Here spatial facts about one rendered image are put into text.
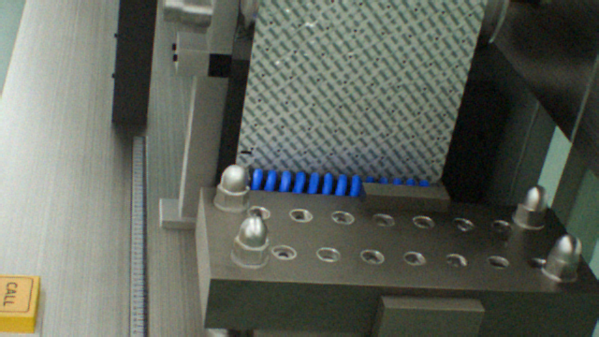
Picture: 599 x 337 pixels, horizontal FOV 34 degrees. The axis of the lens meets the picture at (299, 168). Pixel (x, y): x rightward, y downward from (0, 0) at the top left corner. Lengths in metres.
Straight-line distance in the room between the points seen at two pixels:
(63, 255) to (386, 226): 0.37
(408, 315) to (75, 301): 0.36
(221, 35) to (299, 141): 0.14
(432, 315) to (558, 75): 0.30
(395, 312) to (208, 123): 0.34
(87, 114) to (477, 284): 0.68
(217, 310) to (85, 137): 0.51
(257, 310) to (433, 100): 0.31
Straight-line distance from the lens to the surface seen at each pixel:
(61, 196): 1.25
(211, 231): 0.97
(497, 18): 1.05
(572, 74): 1.06
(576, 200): 1.38
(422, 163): 1.11
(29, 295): 1.05
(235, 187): 1.00
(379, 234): 1.02
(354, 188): 1.07
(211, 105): 1.13
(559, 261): 1.02
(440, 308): 0.95
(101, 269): 1.13
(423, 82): 1.07
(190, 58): 1.09
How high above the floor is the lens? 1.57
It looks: 29 degrees down
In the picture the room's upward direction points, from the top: 10 degrees clockwise
